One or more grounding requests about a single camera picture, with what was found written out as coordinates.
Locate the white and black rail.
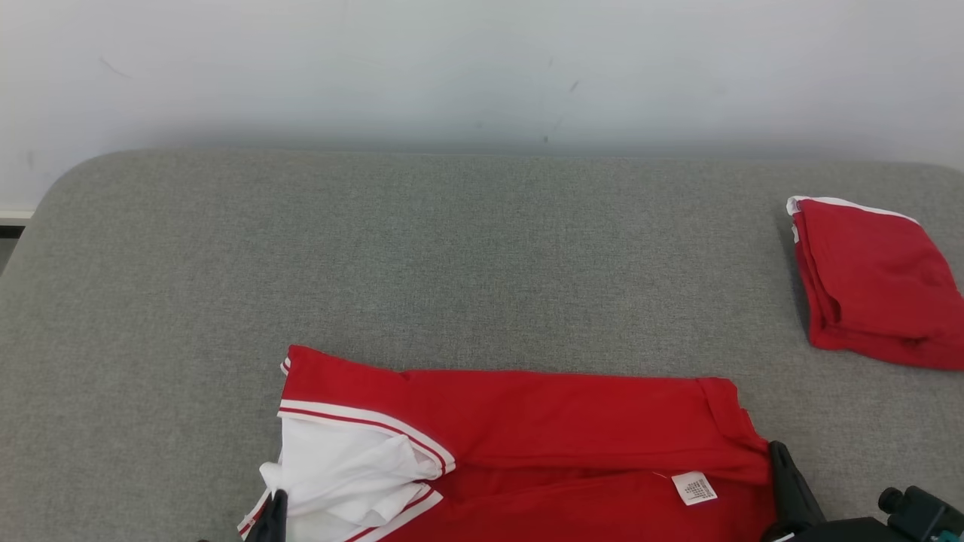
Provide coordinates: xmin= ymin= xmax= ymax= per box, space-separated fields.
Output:
xmin=0 ymin=209 xmax=35 ymax=240

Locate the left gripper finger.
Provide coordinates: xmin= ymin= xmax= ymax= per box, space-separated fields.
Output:
xmin=245 ymin=489 xmax=291 ymax=542

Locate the red shirt with white sleeves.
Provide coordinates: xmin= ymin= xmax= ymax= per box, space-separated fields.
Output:
xmin=237 ymin=345 xmax=778 ymax=542
xmin=786 ymin=196 xmax=964 ymax=371

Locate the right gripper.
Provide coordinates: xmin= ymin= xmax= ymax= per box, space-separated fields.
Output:
xmin=762 ymin=440 xmax=964 ymax=542

